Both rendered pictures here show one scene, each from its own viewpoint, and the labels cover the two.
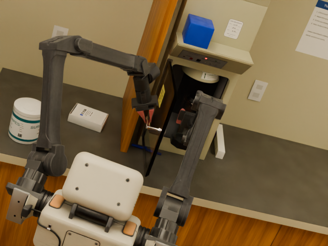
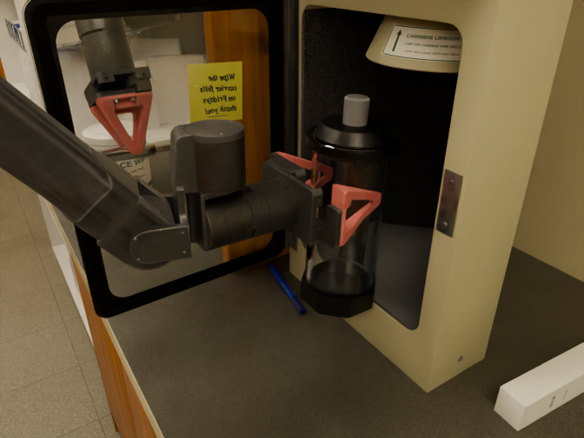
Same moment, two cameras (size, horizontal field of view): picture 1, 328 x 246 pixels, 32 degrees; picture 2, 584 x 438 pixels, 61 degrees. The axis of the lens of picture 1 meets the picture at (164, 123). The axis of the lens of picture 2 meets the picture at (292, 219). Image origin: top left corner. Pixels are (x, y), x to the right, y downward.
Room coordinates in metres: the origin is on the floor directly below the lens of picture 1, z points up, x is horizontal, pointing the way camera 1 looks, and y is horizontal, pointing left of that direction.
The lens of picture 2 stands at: (2.00, -0.58, 1.43)
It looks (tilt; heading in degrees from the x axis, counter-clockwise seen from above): 28 degrees down; 69
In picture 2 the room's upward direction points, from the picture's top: straight up
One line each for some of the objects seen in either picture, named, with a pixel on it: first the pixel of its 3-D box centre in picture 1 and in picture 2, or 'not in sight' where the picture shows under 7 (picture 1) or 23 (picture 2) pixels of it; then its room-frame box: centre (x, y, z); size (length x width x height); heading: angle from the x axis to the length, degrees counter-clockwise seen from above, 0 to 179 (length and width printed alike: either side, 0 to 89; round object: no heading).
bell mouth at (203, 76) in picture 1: (202, 67); (442, 33); (2.38, -0.08, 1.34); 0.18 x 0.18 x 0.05
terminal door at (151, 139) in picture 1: (157, 118); (186, 158); (2.08, 0.03, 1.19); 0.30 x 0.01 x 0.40; 14
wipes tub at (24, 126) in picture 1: (27, 120); not in sight; (2.00, 0.53, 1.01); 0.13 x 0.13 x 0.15
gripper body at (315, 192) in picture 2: (194, 125); (270, 205); (2.15, -0.12, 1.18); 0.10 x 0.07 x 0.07; 102
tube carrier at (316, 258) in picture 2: (189, 121); (345, 217); (2.25, -0.10, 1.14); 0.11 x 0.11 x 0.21
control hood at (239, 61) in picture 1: (210, 58); not in sight; (2.22, -0.09, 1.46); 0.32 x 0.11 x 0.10; 102
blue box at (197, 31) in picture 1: (197, 31); not in sight; (2.21, 0.00, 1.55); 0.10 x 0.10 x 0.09; 12
